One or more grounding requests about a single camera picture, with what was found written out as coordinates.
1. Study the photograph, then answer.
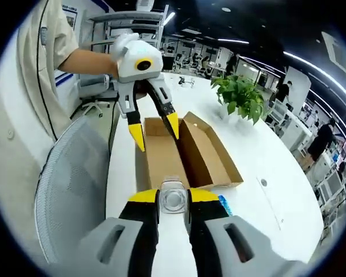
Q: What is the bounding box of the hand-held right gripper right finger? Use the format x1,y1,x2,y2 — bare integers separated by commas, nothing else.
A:
187,188,298,277

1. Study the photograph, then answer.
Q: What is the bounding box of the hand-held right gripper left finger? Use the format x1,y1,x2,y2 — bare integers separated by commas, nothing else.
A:
74,189,161,277

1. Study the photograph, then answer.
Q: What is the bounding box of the blue white soft tissue pack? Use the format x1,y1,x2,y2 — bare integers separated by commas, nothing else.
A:
217,194,235,218

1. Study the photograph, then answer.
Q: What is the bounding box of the small clear-capped bottle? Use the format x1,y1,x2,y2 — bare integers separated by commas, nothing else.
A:
157,174,189,216

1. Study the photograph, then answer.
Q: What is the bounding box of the brown cardboard shoe box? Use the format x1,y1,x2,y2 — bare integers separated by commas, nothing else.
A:
134,111,245,192

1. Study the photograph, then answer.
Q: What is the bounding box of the small black white device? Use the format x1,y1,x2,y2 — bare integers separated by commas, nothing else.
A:
176,75,197,89

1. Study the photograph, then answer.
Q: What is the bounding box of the white office chair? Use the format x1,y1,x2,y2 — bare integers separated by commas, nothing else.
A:
78,73,119,118

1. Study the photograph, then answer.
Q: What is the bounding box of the grey metal shelf rack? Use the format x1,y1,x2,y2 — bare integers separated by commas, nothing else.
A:
86,5,170,55

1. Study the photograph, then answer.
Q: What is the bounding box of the grey mesh chair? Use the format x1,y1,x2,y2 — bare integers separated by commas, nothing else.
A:
34,115,112,265

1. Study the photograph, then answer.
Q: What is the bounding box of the green potted plant white pot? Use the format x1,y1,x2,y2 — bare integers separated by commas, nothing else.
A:
210,74,268,126

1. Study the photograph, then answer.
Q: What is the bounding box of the person's beige shirt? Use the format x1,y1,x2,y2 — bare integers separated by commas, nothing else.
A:
0,0,80,260

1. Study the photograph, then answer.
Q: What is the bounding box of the row of office chairs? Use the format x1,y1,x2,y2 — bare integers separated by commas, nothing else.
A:
314,161,346,208

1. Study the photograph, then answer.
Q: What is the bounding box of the ceiling air conditioner unit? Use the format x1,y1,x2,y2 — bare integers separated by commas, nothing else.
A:
321,31,346,87

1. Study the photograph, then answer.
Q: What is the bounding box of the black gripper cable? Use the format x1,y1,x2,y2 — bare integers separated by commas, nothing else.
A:
107,96,119,154

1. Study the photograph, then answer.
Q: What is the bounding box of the wall poster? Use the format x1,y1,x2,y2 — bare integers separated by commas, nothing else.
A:
62,5,79,29

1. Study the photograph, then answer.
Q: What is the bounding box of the thin black cable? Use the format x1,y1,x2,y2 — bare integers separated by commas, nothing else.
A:
36,0,60,142

